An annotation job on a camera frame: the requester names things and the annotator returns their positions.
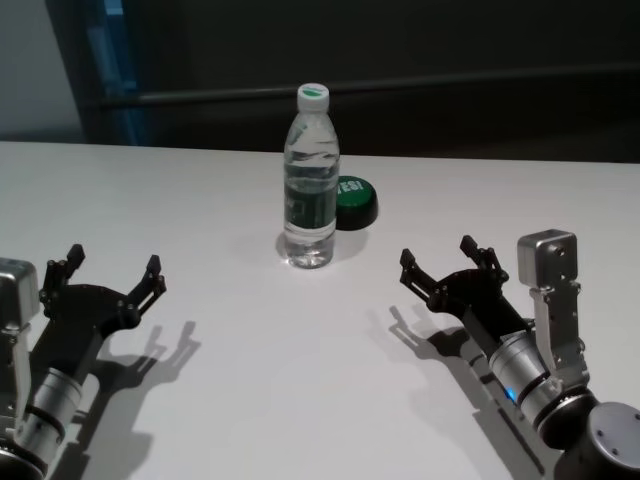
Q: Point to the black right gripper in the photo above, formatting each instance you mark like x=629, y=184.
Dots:
x=475, y=300

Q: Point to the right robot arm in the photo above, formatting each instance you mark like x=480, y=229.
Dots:
x=565, y=415

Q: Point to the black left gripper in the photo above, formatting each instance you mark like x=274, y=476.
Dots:
x=75, y=320

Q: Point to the blue glass window strip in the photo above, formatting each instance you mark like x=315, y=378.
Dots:
x=120, y=75

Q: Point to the grey handrail bar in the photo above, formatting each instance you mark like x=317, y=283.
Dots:
x=400, y=87

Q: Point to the clear water bottle green label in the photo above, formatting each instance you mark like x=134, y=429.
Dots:
x=310, y=200

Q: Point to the green YES button black base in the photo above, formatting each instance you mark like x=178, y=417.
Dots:
x=357, y=200

